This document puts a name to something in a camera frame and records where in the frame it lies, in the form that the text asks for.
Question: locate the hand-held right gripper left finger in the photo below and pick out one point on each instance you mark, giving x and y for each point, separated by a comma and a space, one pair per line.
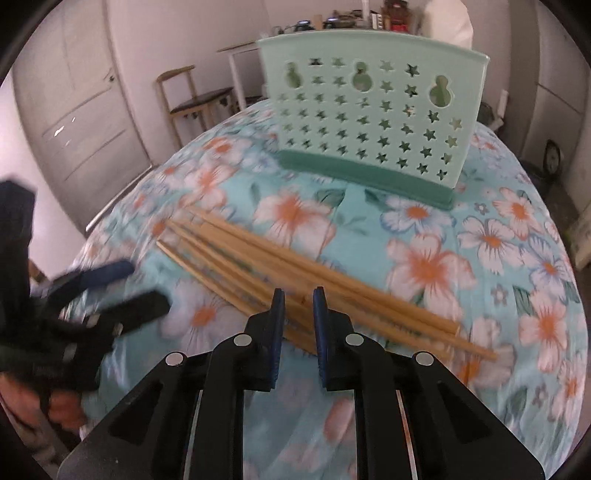
277, 323

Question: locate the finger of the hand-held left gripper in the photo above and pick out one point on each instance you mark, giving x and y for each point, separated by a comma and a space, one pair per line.
134, 309
101, 274

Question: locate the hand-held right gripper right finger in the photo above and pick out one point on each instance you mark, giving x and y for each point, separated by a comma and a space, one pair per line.
321, 332

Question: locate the pile of wooden chopsticks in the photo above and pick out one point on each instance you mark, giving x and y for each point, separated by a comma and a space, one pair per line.
258, 258

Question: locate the green plastic utensil holder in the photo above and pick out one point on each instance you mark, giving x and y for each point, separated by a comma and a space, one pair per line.
369, 115

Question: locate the person's left hand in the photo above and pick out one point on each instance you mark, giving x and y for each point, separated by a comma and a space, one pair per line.
64, 406

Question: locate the floral blue tablecloth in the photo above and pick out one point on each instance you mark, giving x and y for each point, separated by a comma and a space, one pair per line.
461, 277

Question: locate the white door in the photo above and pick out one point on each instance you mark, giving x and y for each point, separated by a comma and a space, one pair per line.
83, 115

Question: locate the wooden chair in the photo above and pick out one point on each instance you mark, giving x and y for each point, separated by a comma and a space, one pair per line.
198, 99

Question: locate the dark low stool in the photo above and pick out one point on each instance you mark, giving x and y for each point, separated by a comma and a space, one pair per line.
255, 101

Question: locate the long white table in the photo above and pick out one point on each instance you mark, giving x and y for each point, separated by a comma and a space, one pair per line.
235, 78

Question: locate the black rice cooker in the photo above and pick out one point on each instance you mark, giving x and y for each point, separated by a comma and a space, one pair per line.
551, 157

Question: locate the white plastic panel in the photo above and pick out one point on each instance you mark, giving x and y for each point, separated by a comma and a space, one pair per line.
503, 106

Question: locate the red packaged box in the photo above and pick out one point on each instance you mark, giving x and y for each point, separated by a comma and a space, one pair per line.
397, 16

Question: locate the grey refrigerator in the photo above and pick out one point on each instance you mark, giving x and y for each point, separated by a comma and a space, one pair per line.
554, 55

